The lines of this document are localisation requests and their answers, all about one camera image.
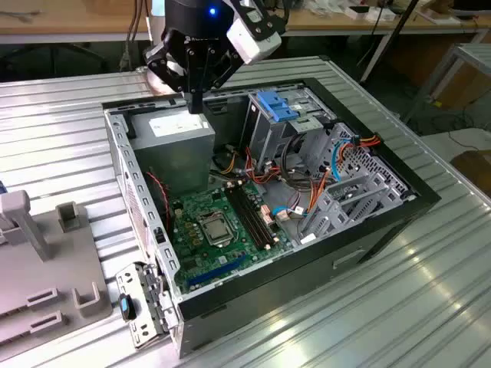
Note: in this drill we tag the silver CPU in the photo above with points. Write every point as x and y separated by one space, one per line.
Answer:
215 230

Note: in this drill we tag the wooden desk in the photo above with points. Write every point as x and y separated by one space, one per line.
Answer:
76 23
307 23

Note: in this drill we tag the green motherboard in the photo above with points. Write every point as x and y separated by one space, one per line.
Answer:
216 255

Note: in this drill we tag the CPU socket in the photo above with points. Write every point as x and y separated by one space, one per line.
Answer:
222 243

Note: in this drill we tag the grey power supply unit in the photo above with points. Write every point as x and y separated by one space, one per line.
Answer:
172 153

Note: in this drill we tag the grey parts rack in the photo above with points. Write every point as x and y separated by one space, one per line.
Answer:
38 276

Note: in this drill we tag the black open PC case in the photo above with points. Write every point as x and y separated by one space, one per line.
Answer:
307 276

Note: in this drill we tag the grey optical drive cage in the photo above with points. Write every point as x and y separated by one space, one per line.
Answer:
264 134

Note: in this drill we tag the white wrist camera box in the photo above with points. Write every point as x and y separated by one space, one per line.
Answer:
249 42

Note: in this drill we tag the blue plastic drive latch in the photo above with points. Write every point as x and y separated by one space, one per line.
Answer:
278 109

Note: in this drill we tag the black device on desk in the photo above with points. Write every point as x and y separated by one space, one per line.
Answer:
466 7

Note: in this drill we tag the brown cardboard box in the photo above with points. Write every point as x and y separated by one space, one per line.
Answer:
464 88
473 168

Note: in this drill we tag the black RAM slot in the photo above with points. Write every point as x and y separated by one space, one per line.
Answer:
261 216
244 216
255 216
250 216

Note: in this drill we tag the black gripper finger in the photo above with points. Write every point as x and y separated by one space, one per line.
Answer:
165 63
224 69

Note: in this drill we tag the black blue bracket lever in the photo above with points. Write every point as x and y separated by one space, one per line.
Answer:
124 306

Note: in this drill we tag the black slanted pole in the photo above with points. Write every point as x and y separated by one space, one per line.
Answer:
399 26

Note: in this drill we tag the silver expansion slot bracket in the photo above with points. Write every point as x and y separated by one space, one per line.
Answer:
132 280

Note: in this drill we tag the blue expansion slot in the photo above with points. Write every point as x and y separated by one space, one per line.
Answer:
215 273

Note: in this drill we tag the grey metal frame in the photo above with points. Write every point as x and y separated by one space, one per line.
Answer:
475 51

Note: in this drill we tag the black case fan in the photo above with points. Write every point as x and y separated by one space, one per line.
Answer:
167 218

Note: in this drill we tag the grey metal disk bay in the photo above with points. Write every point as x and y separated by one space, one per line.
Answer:
333 216

